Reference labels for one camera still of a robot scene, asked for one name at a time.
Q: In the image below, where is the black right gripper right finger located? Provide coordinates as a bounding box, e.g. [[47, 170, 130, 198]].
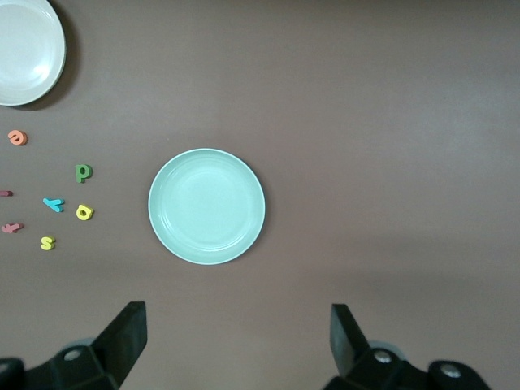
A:
[[327, 303, 431, 390]]

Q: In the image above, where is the beige plate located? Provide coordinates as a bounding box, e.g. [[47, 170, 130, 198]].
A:
[[0, 0, 67, 107]]

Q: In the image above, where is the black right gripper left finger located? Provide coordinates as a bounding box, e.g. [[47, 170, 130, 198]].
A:
[[26, 301, 148, 390]]

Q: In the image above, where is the light green plate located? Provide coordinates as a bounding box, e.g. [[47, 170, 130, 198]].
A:
[[147, 148, 267, 266]]

